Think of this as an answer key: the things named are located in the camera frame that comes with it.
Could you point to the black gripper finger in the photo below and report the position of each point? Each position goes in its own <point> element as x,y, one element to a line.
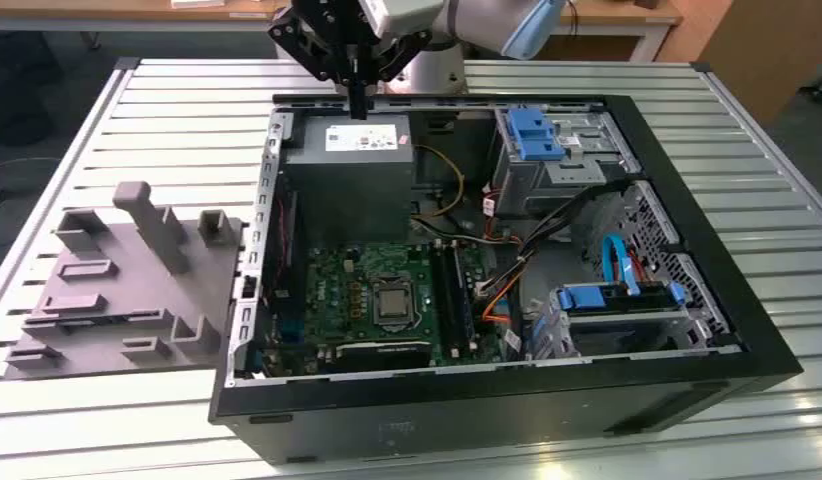
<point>400,55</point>
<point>304,50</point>

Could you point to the wooden cabinet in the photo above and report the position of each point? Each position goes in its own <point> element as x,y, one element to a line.
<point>751,50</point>

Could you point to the wooden desk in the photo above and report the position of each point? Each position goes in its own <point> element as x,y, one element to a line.
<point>184,12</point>

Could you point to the black PC case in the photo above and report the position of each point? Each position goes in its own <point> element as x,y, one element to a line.
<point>451,425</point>

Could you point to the silver metal disk bay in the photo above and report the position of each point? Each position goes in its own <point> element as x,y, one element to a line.
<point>624,320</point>

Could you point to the blue drive carrier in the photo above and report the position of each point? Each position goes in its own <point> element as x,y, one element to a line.
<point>534,135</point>

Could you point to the blue carrier with disk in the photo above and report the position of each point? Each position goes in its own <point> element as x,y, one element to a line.
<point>584,299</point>

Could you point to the black graphics card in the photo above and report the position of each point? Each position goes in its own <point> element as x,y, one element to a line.
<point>384,352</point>

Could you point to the grey parts rack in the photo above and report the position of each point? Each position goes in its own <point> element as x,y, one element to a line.
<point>117,290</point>

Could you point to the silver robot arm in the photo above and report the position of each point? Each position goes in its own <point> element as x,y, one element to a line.
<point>438,65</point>

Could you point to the silver CPU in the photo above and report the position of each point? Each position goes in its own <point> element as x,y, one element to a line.
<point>392,304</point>

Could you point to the grey power supply unit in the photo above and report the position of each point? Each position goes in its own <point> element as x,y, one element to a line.
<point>344,200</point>

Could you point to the silver metal drive cage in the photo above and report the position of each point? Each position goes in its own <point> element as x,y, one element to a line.
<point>571,175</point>

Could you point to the black chair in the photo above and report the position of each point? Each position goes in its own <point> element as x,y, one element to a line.
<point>17,100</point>

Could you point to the green motherboard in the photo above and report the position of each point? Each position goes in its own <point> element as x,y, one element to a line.
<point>337,320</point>

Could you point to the black RAM slot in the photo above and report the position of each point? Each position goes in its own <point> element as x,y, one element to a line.
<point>442,300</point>

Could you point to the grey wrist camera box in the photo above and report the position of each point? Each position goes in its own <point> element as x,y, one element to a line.
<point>404,17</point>

